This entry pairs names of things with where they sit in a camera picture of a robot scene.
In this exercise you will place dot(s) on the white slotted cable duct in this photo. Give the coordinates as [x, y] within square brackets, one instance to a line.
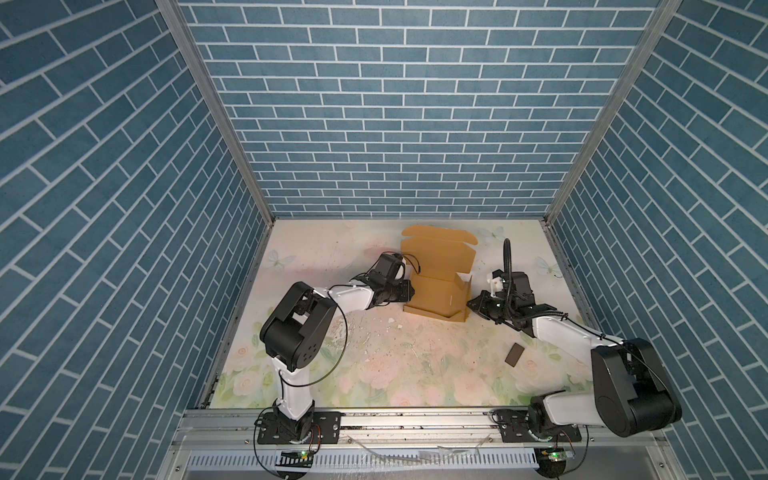
[358, 460]

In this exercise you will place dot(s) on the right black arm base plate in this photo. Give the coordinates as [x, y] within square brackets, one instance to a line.
[521, 426]

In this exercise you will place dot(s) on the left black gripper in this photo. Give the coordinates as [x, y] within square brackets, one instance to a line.
[405, 291]

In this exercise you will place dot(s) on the brown cardboard box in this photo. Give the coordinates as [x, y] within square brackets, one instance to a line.
[442, 277]

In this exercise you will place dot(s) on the right green circuit board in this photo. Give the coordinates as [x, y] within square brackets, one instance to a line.
[552, 456]

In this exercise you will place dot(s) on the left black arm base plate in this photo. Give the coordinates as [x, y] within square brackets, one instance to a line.
[299, 427]

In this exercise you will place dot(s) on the left green circuit board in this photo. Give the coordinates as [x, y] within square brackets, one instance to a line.
[294, 459]

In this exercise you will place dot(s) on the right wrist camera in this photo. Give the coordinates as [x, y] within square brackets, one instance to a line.
[496, 284]

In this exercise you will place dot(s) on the green circuit board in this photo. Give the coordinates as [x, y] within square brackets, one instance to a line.
[294, 459]
[552, 456]

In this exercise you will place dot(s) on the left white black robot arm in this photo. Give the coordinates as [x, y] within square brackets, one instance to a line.
[295, 331]

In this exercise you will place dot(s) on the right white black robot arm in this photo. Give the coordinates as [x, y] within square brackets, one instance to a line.
[631, 390]

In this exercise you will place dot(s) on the small brown cardboard piece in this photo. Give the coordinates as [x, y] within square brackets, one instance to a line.
[514, 354]

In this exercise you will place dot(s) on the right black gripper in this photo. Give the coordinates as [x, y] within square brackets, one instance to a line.
[479, 307]

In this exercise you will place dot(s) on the aluminium mounting rail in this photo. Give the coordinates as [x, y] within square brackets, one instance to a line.
[420, 428]

